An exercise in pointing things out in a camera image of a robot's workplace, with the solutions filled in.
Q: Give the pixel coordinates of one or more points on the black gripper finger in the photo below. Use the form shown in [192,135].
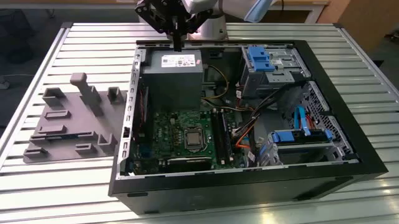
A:
[153,19]
[193,24]

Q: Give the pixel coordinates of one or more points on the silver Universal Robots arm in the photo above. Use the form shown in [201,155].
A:
[216,28]

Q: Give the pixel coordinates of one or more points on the black RAM slot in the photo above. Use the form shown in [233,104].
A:
[216,130]

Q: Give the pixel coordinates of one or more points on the blue drive latch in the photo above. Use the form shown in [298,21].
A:
[261,58]

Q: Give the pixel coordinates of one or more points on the grey power supply unit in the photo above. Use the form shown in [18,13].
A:
[172,88]

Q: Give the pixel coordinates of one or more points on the silver drive cage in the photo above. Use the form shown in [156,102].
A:
[281,79]

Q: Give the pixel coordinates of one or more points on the black mesh bin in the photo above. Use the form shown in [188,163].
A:
[15,35]

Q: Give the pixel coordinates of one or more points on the black CPU socket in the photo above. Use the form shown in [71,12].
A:
[196,128]

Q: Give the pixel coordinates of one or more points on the green motherboard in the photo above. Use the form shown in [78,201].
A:
[165,130]

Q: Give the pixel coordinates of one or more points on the grey parts rack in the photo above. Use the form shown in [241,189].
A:
[78,116]

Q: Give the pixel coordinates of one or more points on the silver CPU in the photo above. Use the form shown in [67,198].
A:
[193,139]

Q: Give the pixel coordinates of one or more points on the wooden cabinet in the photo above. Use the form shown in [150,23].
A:
[362,21]

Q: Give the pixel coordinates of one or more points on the white plastic object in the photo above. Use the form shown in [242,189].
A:
[3,84]

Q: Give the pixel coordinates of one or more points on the disk with blue carrier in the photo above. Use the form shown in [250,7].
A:
[284,136]

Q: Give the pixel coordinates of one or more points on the black graphics card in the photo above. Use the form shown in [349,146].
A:
[188,164]

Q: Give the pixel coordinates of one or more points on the silver disk bay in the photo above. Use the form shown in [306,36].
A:
[306,151]

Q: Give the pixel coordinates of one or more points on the black open PC case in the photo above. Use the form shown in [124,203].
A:
[218,193]

